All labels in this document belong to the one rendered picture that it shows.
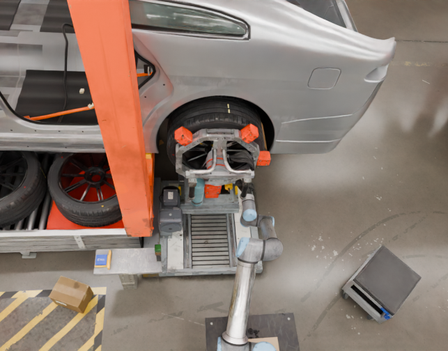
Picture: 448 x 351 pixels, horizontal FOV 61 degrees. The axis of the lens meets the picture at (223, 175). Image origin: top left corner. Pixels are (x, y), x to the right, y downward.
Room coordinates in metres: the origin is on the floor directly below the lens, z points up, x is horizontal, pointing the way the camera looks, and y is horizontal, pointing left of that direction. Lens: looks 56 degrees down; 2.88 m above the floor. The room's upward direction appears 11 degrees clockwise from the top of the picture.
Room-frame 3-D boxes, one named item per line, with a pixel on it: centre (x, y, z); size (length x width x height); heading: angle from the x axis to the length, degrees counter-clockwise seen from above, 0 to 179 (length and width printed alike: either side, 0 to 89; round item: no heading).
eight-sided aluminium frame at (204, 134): (1.51, 0.07, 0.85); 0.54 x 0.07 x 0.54; 103
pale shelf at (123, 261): (0.85, 0.51, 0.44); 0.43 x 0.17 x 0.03; 103
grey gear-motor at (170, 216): (1.39, 0.36, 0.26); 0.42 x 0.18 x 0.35; 13
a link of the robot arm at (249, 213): (1.29, -0.21, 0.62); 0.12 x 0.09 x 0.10; 13
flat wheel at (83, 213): (1.43, 0.93, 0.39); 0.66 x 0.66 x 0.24
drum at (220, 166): (1.44, 0.05, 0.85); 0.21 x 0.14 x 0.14; 13
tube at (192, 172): (1.36, 0.14, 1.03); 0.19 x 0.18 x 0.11; 13
